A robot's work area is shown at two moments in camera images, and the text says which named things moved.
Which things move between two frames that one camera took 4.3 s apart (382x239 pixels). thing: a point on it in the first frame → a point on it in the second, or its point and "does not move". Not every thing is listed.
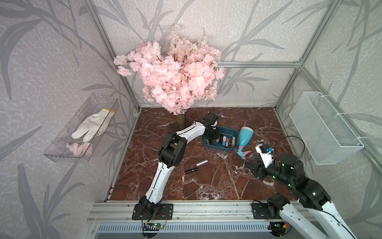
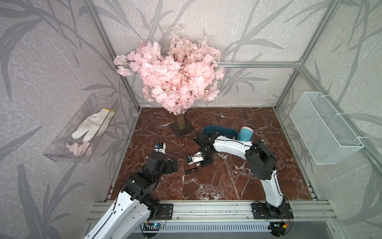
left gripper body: x=213 y=134 → x=166 y=168
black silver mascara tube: x=191 y=171 does not move
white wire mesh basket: x=328 y=138 does not move
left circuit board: x=152 y=226 does not move
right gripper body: x=272 y=172 → x=205 y=158
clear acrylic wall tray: x=84 y=135 does not move
